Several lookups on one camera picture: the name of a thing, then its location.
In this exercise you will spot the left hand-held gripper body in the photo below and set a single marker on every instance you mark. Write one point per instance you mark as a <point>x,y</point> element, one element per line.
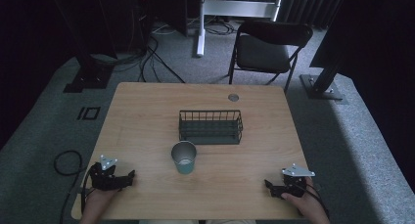
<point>103,179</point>

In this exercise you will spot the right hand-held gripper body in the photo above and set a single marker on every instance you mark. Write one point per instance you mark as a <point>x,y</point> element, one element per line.
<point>294,183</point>

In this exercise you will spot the person's left hand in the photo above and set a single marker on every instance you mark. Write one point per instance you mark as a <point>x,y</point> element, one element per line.
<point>100,197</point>

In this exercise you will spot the person's right hand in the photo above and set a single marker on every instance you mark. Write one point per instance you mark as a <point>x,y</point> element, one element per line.
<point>302,203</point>

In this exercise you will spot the teal metal cup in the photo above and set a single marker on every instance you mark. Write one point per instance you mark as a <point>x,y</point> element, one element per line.
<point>184,158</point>

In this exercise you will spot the round grey table grommet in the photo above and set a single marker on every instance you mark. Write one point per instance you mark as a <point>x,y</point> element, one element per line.
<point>233,97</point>

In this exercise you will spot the black metal stand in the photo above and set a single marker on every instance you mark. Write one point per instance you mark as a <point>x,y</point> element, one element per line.
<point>321,83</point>
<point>89,70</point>

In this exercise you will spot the black folding chair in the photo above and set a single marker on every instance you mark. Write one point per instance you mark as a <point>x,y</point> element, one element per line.
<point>265,54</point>

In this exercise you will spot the dark curtain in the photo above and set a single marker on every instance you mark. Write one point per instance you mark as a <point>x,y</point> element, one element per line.
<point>310,4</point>

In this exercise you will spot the white metal desk frame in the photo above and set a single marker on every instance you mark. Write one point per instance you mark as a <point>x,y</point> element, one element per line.
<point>228,8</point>

